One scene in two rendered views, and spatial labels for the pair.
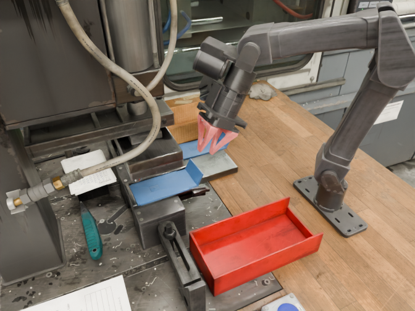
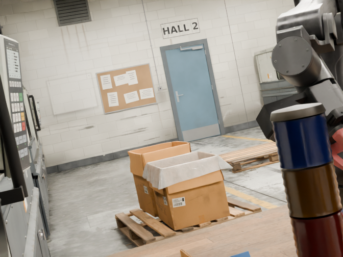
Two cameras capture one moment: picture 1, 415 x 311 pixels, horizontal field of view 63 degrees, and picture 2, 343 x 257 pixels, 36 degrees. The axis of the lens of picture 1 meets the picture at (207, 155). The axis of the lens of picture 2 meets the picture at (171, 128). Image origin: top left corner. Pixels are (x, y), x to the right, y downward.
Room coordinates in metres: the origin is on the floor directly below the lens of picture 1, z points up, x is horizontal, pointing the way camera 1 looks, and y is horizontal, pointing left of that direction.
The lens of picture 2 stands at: (0.76, 0.76, 1.23)
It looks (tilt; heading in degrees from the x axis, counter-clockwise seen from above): 4 degrees down; 278
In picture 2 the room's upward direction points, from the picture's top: 11 degrees counter-clockwise
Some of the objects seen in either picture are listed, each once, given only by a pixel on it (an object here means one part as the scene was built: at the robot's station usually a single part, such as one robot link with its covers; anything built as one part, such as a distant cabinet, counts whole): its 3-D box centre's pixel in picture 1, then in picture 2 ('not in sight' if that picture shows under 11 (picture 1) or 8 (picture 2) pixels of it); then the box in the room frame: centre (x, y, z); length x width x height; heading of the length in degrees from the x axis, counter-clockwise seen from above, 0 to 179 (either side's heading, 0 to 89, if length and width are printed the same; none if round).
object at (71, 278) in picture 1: (117, 219); not in sight; (0.55, 0.22, 0.88); 0.65 x 0.50 x 0.03; 25
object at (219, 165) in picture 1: (199, 160); not in sight; (0.76, 0.02, 0.91); 0.17 x 0.16 x 0.02; 25
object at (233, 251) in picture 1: (254, 241); not in sight; (0.45, -0.10, 0.93); 0.25 x 0.12 x 0.06; 115
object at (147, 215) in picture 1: (148, 187); not in sight; (0.57, 0.13, 0.98); 0.20 x 0.10 x 0.01; 25
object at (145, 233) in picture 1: (150, 200); not in sight; (0.57, 0.13, 0.94); 0.20 x 0.10 x 0.07; 25
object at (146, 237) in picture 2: not in sight; (182, 219); (1.50, -3.82, 0.07); 1.20 x 1.00 x 0.14; 115
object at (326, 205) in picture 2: not in sight; (311, 186); (0.73, 0.38, 1.14); 0.04 x 0.04 x 0.03
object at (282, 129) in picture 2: not in sight; (301, 139); (0.73, 0.38, 1.17); 0.04 x 0.04 x 0.03
